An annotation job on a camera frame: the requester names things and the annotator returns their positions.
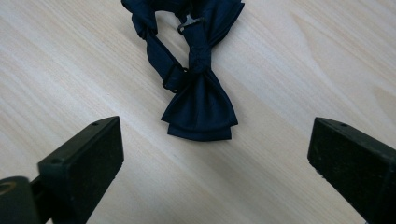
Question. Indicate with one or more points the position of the navy blue bow tie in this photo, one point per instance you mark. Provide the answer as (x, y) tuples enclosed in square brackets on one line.
[(200, 105)]

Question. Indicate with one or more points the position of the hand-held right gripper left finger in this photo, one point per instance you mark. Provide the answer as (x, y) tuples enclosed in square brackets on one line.
[(84, 165)]

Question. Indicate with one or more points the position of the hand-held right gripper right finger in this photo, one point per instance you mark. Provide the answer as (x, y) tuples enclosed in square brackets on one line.
[(351, 155)]

